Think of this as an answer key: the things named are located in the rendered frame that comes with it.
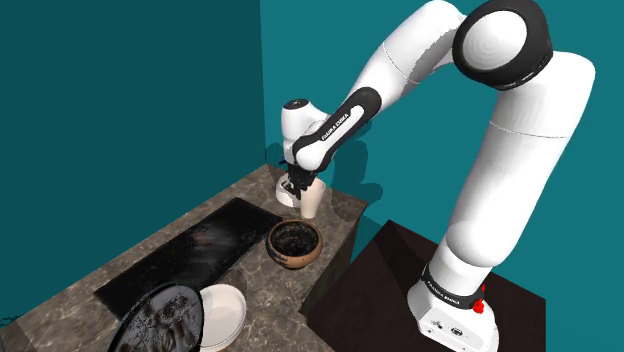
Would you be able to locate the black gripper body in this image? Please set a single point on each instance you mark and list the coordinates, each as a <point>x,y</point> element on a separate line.
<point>298,178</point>

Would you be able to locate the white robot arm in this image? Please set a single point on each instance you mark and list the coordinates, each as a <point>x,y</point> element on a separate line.
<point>512,161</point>

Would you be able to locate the small white bowl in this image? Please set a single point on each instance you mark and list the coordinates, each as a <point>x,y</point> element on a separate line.
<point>284,192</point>

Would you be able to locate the cream tall cup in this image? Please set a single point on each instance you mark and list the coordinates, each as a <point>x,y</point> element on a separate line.
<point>312,200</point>

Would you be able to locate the brown clay bowl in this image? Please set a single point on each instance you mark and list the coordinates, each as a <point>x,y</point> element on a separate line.
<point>294,244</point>

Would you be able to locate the black cooktop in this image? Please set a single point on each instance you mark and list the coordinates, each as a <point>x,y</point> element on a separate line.
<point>190,253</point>

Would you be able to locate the dark robot stand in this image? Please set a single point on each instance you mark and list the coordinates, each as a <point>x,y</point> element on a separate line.
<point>375,287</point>

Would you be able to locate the black round plate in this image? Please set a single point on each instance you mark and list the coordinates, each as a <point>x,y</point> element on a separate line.
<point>161,322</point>

